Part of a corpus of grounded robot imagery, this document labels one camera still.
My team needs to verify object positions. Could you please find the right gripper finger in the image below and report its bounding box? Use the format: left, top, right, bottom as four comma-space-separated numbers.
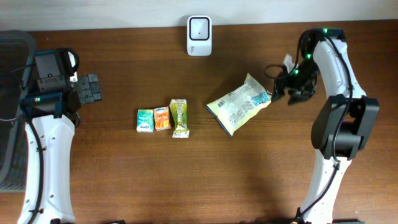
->
271, 83, 285, 103
288, 93, 311, 105

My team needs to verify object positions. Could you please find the white barcode scanner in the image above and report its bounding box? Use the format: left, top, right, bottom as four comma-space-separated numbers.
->
187, 15, 213, 57

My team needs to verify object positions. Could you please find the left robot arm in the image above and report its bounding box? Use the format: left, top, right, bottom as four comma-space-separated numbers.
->
18, 48, 103, 223

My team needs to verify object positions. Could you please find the orange tissue pack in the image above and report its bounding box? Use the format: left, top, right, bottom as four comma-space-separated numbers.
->
153, 106, 171, 131

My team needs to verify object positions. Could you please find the green yellow snack packet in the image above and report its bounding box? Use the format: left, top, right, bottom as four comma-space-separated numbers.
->
169, 99, 190, 139

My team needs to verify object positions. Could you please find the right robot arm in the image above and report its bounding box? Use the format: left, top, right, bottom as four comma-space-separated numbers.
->
271, 28, 379, 223

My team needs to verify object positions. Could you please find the dark grey plastic basket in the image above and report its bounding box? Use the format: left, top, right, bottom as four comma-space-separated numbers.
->
1, 30, 36, 193

